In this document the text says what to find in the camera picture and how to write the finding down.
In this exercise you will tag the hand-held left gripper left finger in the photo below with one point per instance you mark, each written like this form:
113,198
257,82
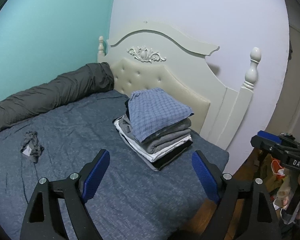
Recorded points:
96,172

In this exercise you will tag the blue checked shorts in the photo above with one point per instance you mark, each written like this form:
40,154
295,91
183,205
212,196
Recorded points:
155,112

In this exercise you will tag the bed with blue sheet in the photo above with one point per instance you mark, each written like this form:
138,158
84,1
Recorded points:
77,130

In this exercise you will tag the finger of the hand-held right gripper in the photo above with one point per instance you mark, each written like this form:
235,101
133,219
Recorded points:
261,143
268,136

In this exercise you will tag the black folded garment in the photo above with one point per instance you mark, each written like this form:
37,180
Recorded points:
127,111

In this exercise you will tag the cream tufted headboard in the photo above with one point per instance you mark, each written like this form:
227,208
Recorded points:
180,75

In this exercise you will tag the beige door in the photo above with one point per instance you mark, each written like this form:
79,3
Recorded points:
298,67

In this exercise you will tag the white folded garment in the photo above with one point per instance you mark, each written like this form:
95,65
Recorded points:
152,155

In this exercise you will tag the grey underwear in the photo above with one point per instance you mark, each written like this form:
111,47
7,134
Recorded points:
32,146

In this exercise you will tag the rolled grey duvet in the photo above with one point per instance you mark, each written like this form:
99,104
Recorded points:
52,92

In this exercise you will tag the large cream bedpost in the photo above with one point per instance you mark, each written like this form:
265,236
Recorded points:
252,67

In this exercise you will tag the small cream bedpost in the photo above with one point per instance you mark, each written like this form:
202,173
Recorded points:
101,46

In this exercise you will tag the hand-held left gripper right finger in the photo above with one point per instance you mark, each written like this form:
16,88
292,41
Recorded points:
203,175

